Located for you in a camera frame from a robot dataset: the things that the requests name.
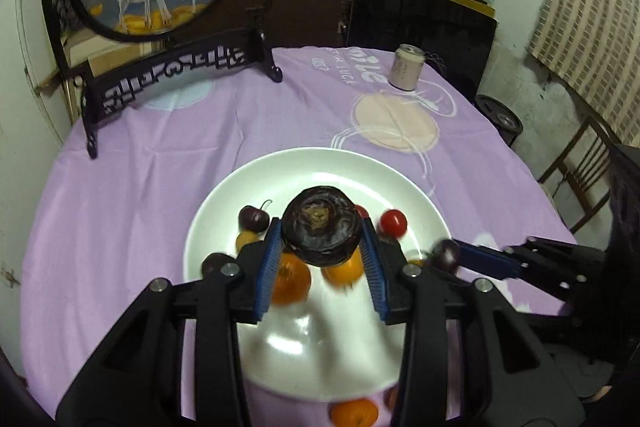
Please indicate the wooden chair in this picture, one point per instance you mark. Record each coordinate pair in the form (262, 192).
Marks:
(565, 152)

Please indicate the purple printed blanket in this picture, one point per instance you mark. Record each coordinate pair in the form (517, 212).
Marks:
(125, 207)

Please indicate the white plate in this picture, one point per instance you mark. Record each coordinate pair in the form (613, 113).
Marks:
(325, 177)

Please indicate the yellow-orange citrus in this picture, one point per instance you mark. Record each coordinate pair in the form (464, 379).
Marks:
(345, 274)
(290, 279)

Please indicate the dark cherry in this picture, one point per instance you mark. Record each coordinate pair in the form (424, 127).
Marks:
(215, 263)
(446, 255)
(252, 218)

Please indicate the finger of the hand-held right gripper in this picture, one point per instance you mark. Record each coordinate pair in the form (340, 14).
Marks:
(500, 268)
(480, 252)

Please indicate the black board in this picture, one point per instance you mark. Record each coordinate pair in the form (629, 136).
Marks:
(425, 22)

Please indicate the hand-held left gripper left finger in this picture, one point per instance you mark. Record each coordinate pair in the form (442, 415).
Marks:
(265, 272)

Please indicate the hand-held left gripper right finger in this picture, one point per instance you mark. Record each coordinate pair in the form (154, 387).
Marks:
(375, 272)

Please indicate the round black stool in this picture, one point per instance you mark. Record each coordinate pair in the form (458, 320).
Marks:
(500, 117)

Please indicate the pale drink can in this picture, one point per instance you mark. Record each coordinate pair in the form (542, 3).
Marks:
(406, 67)

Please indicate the red tomato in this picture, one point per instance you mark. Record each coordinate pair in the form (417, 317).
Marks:
(362, 212)
(393, 223)

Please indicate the brick pattern wall covering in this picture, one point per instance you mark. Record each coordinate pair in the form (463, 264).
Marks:
(590, 7)

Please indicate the white door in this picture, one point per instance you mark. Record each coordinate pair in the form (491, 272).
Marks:
(35, 57)

